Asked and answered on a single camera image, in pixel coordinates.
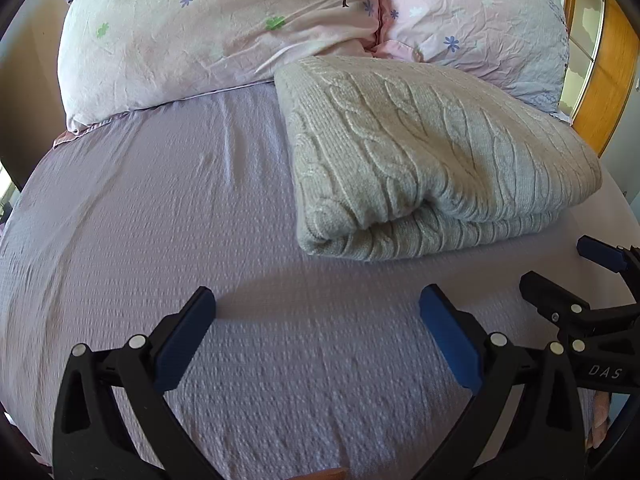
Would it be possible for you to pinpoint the grey cable knit sweater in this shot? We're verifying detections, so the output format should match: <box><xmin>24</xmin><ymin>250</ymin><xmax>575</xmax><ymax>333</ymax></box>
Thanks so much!
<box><xmin>273</xmin><ymin>56</ymin><xmax>603</xmax><ymax>265</ymax></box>

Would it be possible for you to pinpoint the pink flower print pillow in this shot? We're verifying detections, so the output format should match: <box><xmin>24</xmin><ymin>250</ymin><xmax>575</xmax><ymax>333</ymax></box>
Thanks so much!
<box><xmin>372</xmin><ymin>0</ymin><xmax>572</xmax><ymax>122</ymax></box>

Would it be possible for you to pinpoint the wooden frame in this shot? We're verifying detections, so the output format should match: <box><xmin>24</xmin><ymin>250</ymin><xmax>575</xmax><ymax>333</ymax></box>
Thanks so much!
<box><xmin>564</xmin><ymin>0</ymin><xmax>640</xmax><ymax>157</ymax></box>

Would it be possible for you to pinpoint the person's right hand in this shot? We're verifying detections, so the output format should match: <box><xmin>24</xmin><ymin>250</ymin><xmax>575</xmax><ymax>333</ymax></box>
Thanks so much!
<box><xmin>587</xmin><ymin>394</ymin><xmax>617</xmax><ymax>455</ymax></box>

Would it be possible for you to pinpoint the floral tree print pillow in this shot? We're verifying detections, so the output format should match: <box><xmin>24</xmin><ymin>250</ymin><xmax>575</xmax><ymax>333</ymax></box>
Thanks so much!
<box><xmin>56</xmin><ymin>0</ymin><xmax>386</xmax><ymax>136</ymax></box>

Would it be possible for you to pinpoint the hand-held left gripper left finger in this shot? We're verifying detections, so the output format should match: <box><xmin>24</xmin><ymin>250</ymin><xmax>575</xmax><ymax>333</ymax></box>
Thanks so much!
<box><xmin>52</xmin><ymin>286</ymin><xmax>227</xmax><ymax>480</ymax></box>

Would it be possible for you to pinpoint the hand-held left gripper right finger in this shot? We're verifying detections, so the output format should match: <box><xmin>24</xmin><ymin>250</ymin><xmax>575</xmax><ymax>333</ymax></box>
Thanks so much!
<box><xmin>418</xmin><ymin>284</ymin><xmax>587</xmax><ymax>480</ymax></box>

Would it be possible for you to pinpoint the lilac textured bed sheet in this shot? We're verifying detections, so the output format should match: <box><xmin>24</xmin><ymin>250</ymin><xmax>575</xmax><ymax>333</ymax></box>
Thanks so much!
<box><xmin>0</xmin><ymin>82</ymin><xmax>640</xmax><ymax>480</ymax></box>

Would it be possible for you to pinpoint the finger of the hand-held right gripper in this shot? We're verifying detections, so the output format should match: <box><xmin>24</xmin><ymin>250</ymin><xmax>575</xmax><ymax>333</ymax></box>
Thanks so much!
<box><xmin>519</xmin><ymin>270</ymin><xmax>602</xmax><ymax>342</ymax></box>
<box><xmin>576</xmin><ymin>234</ymin><xmax>640</xmax><ymax>277</ymax></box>

